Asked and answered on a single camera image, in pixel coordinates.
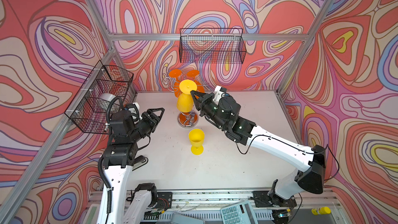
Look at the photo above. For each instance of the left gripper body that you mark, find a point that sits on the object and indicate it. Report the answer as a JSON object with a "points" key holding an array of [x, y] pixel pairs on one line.
{"points": [[144, 126]]}

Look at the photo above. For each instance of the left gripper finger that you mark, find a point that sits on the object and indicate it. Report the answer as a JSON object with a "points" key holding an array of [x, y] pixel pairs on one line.
{"points": [[156, 111], [154, 121]]}

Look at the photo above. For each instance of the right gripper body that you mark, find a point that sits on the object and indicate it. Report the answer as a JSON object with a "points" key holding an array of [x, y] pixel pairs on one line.
{"points": [[211, 108]]}

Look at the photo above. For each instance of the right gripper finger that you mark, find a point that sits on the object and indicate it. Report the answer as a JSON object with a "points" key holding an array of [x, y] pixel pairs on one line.
{"points": [[199, 98], [204, 108]]}

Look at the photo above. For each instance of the dark yellow wine glass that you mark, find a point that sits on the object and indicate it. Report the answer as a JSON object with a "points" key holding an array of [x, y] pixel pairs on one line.
{"points": [[185, 101]]}

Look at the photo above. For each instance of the light yellow wine glass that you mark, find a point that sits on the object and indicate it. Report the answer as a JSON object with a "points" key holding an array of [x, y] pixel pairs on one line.
{"points": [[196, 138]]}

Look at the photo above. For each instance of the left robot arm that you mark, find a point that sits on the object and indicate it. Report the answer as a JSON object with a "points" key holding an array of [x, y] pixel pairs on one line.
{"points": [[126, 127]]}

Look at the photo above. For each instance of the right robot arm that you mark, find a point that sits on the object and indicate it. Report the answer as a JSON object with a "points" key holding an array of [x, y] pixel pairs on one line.
{"points": [[309, 162]]}

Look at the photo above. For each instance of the right orange wine glass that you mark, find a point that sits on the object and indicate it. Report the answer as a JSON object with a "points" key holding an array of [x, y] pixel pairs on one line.
{"points": [[194, 76]]}

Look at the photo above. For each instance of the orange wine glass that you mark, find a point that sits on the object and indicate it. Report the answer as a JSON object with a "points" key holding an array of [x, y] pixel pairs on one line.
{"points": [[175, 76], [194, 76]]}

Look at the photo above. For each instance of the chrome wine glass rack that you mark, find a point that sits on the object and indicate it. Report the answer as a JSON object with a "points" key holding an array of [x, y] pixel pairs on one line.
{"points": [[185, 120]]}

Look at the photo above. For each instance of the left orange wine glass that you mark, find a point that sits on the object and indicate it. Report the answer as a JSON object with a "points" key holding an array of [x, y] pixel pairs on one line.
{"points": [[175, 76]]}

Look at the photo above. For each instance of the grey black stapler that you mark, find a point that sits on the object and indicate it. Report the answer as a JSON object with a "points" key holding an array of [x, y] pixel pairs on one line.
{"points": [[139, 162]]}

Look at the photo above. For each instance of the teal calculator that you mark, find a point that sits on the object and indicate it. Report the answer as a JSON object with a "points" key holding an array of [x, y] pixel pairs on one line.
{"points": [[239, 213]]}

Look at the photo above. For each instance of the yellow capped bottle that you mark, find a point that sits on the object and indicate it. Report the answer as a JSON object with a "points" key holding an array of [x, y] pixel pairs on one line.
{"points": [[321, 211]]}

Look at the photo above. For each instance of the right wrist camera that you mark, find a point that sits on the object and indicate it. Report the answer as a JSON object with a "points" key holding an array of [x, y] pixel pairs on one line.
{"points": [[220, 91]]}

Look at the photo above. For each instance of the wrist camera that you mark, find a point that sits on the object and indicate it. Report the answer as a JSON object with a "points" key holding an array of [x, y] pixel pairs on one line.
{"points": [[134, 108], [220, 91]]}

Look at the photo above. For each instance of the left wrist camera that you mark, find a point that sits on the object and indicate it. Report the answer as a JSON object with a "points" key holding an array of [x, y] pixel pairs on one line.
{"points": [[134, 108]]}

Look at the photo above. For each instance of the back black wire basket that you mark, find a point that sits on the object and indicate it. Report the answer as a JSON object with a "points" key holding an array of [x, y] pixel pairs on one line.
{"points": [[212, 46]]}

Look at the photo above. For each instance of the black wire basket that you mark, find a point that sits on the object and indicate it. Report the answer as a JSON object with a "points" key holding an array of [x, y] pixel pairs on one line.
{"points": [[212, 46], [86, 111]]}

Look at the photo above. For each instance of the left black wire basket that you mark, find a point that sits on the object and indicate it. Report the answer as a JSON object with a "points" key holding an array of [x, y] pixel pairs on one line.
{"points": [[86, 111]]}

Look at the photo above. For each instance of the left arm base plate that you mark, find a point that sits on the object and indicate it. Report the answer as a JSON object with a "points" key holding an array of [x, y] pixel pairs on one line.
{"points": [[164, 202]]}

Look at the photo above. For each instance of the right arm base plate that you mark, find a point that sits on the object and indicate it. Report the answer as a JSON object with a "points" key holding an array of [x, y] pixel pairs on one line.
{"points": [[262, 199]]}

